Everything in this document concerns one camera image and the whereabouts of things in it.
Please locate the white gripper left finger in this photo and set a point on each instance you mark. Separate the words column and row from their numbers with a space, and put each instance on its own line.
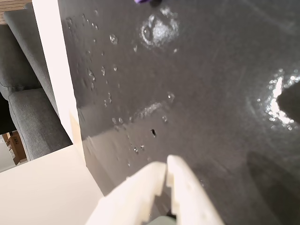
column 131, row 194

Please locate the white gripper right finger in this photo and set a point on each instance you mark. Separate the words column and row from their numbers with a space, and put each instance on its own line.
column 187, row 194

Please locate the purple pen grip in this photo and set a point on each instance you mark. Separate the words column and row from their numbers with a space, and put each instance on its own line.
column 143, row 1

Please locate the black table mat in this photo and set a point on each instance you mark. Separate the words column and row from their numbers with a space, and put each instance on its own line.
column 199, row 93

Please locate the brown cardboard box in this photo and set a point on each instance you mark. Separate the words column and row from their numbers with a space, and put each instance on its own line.
column 16, row 146

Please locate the grey fabric chair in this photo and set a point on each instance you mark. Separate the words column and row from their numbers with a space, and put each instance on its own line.
column 30, row 110

